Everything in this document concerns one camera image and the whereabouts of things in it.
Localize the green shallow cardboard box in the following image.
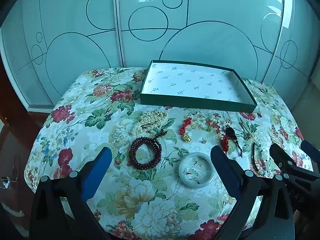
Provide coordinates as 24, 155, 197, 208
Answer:
139, 60, 258, 113

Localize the small white box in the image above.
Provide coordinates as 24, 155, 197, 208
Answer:
234, 155, 250, 169

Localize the frosted glass sliding wardrobe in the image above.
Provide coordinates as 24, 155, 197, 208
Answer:
0, 0, 320, 110

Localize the white cable with plug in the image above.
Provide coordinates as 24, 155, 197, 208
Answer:
0, 155, 21, 189

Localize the white green bead bracelet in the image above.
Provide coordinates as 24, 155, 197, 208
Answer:
257, 144, 273, 175

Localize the floral tablecloth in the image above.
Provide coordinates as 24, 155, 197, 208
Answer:
24, 66, 314, 240

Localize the dark red bead bracelet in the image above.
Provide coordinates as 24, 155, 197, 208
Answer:
129, 129, 167, 170

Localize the black bead bracelet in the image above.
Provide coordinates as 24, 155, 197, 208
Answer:
250, 142, 259, 172

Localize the white jade bangle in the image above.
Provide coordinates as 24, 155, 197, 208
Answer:
178, 152, 216, 187

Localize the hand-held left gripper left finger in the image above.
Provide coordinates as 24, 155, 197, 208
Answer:
29, 146, 112, 240

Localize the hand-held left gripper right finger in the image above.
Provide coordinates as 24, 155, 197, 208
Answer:
211, 145, 295, 240

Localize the white pearl necklace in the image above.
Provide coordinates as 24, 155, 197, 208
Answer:
131, 110, 168, 135

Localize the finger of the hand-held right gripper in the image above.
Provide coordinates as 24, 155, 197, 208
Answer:
301, 140, 320, 164
269, 144, 314, 180

